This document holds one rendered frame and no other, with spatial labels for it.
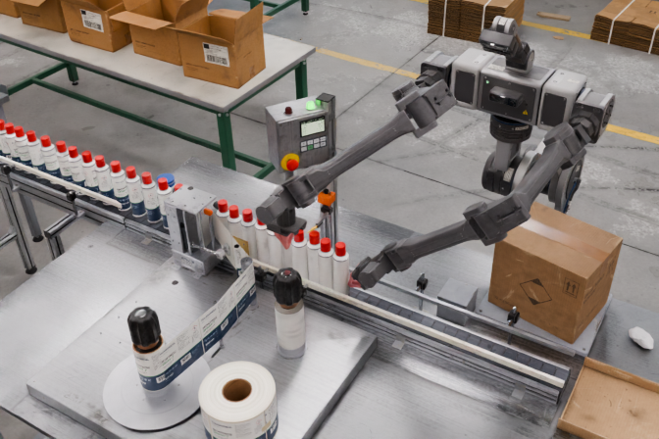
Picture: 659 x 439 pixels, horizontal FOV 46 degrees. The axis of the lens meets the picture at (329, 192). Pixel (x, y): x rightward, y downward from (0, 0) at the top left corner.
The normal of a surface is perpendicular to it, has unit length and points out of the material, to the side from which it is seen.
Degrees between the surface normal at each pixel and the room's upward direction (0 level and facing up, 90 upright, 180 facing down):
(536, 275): 90
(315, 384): 0
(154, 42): 90
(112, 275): 0
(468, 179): 0
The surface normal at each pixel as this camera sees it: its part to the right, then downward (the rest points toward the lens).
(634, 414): -0.02, -0.81
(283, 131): 0.41, 0.52
